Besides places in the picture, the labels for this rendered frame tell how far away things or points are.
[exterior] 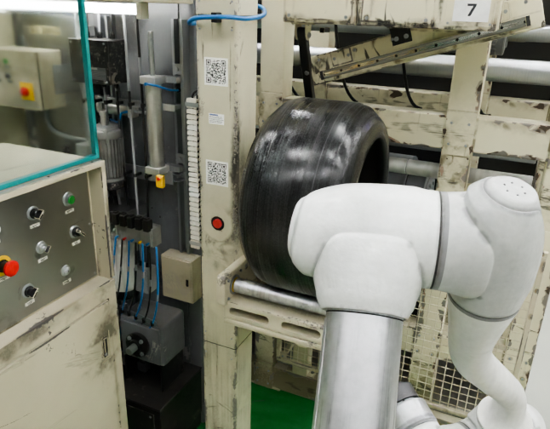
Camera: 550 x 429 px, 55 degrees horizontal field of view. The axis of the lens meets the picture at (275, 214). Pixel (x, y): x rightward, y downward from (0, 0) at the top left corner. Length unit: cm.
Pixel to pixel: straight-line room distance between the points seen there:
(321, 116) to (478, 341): 75
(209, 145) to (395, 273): 100
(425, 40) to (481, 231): 111
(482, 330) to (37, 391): 117
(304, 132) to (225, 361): 88
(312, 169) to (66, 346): 84
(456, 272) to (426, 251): 5
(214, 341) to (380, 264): 125
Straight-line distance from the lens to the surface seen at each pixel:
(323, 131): 133
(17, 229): 147
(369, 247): 67
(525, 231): 69
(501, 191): 69
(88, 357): 172
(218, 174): 158
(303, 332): 157
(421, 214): 68
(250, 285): 158
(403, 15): 160
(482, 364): 90
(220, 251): 167
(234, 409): 198
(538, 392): 297
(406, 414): 117
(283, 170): 130
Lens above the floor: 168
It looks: 21 degrees down
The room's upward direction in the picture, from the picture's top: 2 degrees clockwise
